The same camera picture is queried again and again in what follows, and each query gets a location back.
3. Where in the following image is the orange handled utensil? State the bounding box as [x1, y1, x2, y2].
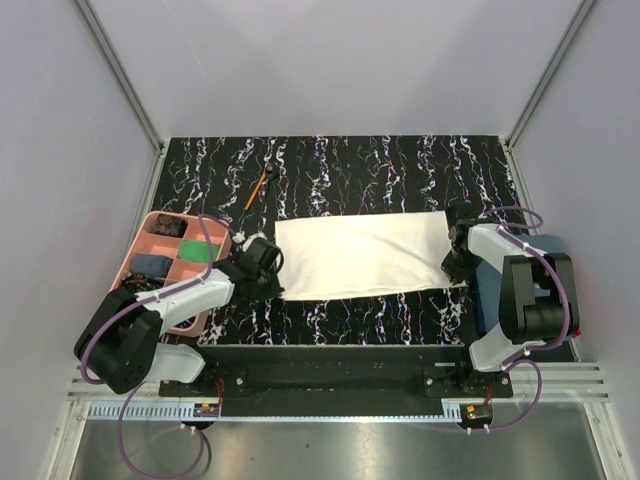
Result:
[244, 171, 267, 212]

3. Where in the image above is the dark patterned cloth in tray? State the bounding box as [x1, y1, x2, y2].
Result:
[151, 213, 188, 238]

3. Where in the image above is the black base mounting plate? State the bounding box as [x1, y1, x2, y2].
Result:
[159, 345, 513, 420]

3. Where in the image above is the green cloth in tray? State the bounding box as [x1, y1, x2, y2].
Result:
[177, 240, 219, 264]

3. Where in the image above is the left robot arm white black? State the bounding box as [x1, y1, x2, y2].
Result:
[74, 235, 284, 396]

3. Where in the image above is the blue folded cloth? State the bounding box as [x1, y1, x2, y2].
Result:
[475, 234, 565, 336]

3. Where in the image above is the white cloth napkin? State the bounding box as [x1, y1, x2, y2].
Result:
[275, 211, 456, 301]

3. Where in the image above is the grey blue cloth in tray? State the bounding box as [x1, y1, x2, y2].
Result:
[130, 254, 173, 278]

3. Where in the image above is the pink compartment tray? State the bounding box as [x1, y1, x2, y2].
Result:
[108, 210, 234, 336]

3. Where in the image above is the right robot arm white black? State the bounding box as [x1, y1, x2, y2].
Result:
[441, 202, 579, 397]

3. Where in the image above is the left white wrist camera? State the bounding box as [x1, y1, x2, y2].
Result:
[232, 232, 268, 251]

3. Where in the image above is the black handled utensil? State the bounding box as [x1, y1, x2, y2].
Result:
[256, 163, 279, 195]

